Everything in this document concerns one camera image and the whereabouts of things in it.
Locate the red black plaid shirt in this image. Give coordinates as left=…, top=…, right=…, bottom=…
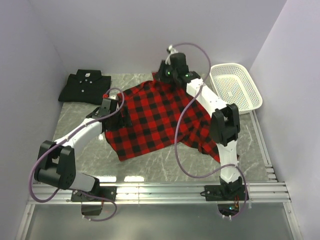
left=105, top=79, right=220, bottom=162

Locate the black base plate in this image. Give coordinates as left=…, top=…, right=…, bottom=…
left=70, top=186, right=117, bottom=203
left=200, top=185, right=249, bottom=202

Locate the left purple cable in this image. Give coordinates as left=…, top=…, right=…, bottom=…
left=29, top=87, right=126, bottom=222

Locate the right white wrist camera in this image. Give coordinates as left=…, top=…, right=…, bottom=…
left=165, top=44, right=178, bottom=65

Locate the white plastic mesh basket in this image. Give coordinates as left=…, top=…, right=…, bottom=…
left=209, top=63, right=263, bottom=115

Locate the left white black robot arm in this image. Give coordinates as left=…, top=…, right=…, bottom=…
left=31, top=98, right=132, bottom=201

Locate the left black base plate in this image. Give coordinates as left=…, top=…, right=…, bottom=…
left=70, top=186, right=117, bottom=203

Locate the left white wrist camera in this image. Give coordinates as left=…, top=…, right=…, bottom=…
left=103, top=93, right=119, bottom=101

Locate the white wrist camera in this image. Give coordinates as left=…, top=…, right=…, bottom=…
left=165, top=44, right=178, bottom=65
left=103, top=93, right=119, bottom=101

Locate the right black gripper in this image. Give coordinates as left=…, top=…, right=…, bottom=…
left=152, top=60, right=178, bottom=84

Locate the folded black button shirt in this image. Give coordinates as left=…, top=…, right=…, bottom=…
left=58, top=69, right=112, bottom=106

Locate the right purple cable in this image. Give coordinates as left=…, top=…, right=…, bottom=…
left=172, top=42, right=251, bottom=219

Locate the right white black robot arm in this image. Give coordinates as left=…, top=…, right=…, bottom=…
left=156, top=48, right=242, bottom=200

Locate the purple cable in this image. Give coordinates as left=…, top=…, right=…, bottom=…
left=172, top=42, right=251, bottom=219
left=29, top=87, right=126, bottom=222

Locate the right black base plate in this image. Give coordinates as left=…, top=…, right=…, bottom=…
left=200, top=185, right=249, bottom=202

